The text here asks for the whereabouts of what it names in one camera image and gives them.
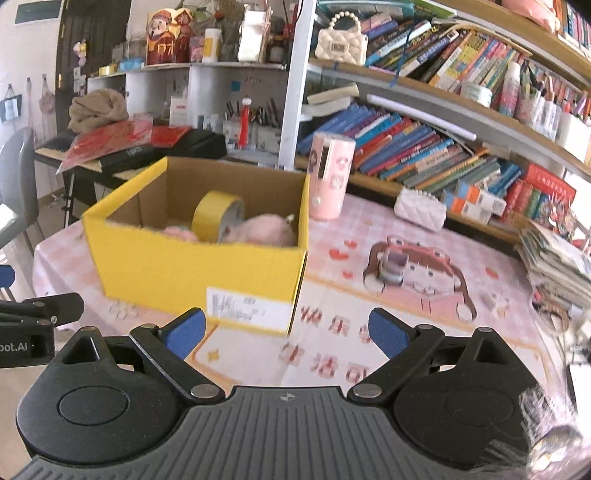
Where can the white pink bottle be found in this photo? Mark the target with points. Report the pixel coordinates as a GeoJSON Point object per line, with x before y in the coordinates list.
{"type": "Point", "coordinates": [510, 90]}

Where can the stack of magazines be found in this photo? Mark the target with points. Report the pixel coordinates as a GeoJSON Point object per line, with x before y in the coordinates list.
{"type": "Point", "coordinates": [554, 263]}

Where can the white wooden model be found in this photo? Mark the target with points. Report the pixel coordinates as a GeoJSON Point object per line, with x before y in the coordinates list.
{"type": "Point", "coordinates": [254, 37]}

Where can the pink checked tablecloth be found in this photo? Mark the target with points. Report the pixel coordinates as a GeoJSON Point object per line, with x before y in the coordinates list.
{"type": "Point", "coordinates": [415, 332]}

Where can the yellow tape roll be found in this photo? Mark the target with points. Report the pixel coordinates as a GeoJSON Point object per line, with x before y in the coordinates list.
{"type": "Point", "coordinates": [207, 212]}

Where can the black keyboard stand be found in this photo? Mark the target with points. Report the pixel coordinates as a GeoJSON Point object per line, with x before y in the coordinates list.
{"type": "Point", "coordinates": [83, 194]}

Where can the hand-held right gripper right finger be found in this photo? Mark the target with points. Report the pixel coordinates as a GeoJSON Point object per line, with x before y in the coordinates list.
{"type": "Point", "coordinates": [388, 332]}

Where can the white pen holder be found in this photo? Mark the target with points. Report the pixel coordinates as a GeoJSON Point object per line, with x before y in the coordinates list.
{"type": "Point", "coordinates": [261, 136]}

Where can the red tassel ornament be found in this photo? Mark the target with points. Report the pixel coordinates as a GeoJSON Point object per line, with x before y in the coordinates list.
{"type": "Point", "coordinates": [244, 124]}

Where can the clear crinkled plastic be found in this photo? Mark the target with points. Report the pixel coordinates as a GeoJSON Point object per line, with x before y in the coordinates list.
{"type": "Point", "coordinates": [554, 438]}

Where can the cream quilted pearl handbag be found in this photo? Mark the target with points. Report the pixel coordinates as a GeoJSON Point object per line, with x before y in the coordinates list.
{"type": "Point", "coordinates": [341, 44]}

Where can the black electronic keyboard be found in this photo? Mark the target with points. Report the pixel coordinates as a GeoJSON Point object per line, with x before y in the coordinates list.
{"type": "Point", "coordinates": [198, 143]}

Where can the white red label box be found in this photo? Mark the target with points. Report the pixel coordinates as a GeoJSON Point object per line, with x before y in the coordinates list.
{"type": "Point", "coordinates": [178, 110]}

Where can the pink cartoon cylinder box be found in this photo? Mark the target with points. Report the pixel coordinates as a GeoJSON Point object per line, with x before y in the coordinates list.
{"type": "Point", "coordinates": [330, 180]}

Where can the small red paper packet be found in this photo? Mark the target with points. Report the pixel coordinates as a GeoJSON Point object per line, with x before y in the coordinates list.
{"type": "Point", "coordinates": [171, 136]}

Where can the red plastic bag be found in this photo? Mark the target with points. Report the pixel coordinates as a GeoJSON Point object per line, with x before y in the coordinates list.
{"type": "Point", "coordinates": [111, 141]}

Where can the grey chair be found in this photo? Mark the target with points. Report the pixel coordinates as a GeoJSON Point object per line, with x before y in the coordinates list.
{"type": "Point", "coordinates": [18, 184]}

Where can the red figure printed box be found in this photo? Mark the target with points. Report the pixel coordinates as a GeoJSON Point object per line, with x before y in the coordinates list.
{"type": "Point", "coordinates": [166, 39]}

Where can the white quilted purse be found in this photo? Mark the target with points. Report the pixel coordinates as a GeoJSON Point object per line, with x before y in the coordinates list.
{"type": "Point", "coordinates": [420, 210]}

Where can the white yellow label canister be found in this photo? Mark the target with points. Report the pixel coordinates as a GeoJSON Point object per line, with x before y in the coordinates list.
{"type": "Point", "coordinates": [211, 46]}

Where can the white round container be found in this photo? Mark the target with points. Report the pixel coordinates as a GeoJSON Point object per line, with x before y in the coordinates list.
{"type": "Point", "coordinates": [478, 94]}

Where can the white shelf post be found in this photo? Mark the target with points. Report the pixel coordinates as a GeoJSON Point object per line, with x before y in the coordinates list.
{"type": "Point", "coordinates": [298, 83]}

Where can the stack of thick flat books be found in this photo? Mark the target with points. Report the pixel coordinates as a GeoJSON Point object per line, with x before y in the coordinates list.
{"type": "Point", "coordinates": [332, 99]}

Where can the pink plush toy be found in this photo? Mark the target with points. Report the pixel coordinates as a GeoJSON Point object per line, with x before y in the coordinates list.
{"type": "Point", "coordinates": [263, 230]}

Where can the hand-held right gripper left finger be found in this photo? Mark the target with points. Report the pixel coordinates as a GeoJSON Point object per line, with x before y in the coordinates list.
{"type": "Point", "coordinates": [187, 331]}

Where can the high shelf row of books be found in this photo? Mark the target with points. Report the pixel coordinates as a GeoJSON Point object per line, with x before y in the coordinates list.
{"type": "Point", "coordinates": [452, 50]}

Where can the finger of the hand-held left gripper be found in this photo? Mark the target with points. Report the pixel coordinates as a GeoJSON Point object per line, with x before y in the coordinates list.
{"type": "Point", "coordinates": [51, 308]}
{"type": "Point", "coordinates": [5, 277]}

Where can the dark wooden door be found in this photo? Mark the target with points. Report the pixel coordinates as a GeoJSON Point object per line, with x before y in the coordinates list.
{"type": "Point", "coordinates": [92, 55]}

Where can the long row of books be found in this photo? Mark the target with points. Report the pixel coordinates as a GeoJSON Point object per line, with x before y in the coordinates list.
{"type": "Point", "coordinates": [406, 147]}

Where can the yellow cardboard box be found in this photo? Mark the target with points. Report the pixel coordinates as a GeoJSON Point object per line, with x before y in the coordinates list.
{"type": "Point", "coordinates": [161, 267]}

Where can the white desk organizer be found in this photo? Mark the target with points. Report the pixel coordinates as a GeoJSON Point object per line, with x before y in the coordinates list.
{"type": "Point", "coordinates": [568, 124]}

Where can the dark hanging wall bag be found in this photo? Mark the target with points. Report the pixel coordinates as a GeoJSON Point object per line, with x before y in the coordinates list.
{"type": "Point", "coordinates": [10, 107]}

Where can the orange white carton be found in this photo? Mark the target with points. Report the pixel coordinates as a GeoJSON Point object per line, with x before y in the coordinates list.
{"type": "Point", "coordinates": [466, 210]}
{"type": "Point", "coordinates": [482, 198]}

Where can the beige folded cloth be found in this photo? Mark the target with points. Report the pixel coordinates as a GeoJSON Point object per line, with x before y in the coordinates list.
{"type": "Point", "coordinates": [97, 110]}

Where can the pink hanging ornament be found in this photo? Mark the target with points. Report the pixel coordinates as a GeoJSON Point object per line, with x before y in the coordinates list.
{"type": "Point", "coordinates": [81, 51]}

